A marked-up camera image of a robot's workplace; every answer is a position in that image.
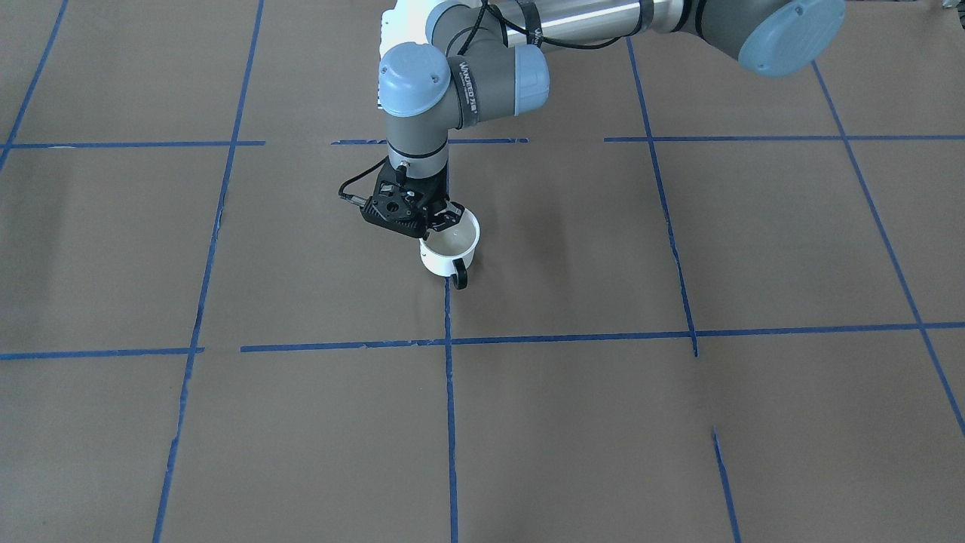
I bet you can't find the white smiley mug black handle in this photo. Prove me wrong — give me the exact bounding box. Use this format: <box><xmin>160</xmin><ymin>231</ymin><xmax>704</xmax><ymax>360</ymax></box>
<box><xmin>419</xmin><ymin>207</ymin><xmax>480</xmax><ymax>290</ymax></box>

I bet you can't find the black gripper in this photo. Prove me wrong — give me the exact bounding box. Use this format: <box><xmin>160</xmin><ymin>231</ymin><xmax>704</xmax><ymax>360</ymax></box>
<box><xmin>360</xmin><ymin>158</ymin><xmax>465</xmax><ymax>240</ymax></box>

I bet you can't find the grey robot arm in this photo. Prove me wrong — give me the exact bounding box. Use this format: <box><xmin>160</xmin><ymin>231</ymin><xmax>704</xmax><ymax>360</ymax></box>
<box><xmin>339</xmin><ymin>1</ymin><xmax>847</xmax><ymax>238</ymax></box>

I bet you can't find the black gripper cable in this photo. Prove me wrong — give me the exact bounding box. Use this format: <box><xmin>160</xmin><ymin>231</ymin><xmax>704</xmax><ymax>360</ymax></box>
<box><xmin>338</xmin><ymin>157</ymin><xmax>408</xmax><ymax>206</ymax></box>

